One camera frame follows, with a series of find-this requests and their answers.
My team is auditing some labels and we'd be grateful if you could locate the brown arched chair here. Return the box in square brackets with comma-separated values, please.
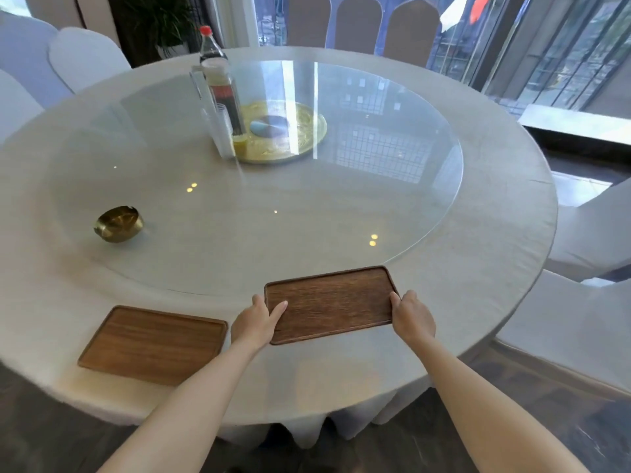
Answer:
[334, 0, 383, 55]
[285, 0, 332, 49]
[383, 0, 441, 69]

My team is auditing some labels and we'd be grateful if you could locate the person's left hand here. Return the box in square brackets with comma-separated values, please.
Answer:
[230, 294, 289, 348]

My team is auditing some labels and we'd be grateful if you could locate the golden turntable base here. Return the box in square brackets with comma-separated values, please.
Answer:
[232, 100, 328, 165]

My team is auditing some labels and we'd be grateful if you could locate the green potted plant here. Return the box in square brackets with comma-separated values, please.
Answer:
[123, 0, 199, 60]

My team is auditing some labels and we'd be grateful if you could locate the white tablecloth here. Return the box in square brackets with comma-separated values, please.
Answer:
[0, 46, 559, 450]

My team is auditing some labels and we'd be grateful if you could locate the round glass turntable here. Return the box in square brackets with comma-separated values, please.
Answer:
[43, 59, 464, 297]

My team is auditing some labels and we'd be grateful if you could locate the stack of clear plastic cups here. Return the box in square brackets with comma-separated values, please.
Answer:
[190, 58, 238, 161]

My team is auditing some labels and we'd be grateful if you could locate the dark wooden tray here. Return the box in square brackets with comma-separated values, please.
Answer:
[264, 266, 399, 346]

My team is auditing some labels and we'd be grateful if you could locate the light wooden tray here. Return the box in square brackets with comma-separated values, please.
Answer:
[77, 305, 229, 388]

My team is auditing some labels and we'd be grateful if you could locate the white covered chair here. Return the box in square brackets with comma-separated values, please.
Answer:
[494, 269, 631, 395]
[0, 11, 73, 110]
[48, 27, 132, 94]
[544, 177, 631, 282]
[0, 69, 45, 145]

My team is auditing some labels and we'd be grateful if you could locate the person's left forearm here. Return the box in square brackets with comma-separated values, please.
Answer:
[98, 335, 270, 473]

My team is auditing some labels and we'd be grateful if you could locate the person's right hand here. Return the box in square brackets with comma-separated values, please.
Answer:
[389, 289, 437, 345]

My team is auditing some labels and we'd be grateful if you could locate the cola bottle with red cap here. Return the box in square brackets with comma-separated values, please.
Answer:
[199, 25, 245, 137]

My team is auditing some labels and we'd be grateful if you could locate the person's right forearm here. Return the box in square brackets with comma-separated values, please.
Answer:
[406, 334, 592, 473]

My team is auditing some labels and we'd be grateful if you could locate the brass ashtray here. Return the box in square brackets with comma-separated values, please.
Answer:
[94, 206, 145, 244]

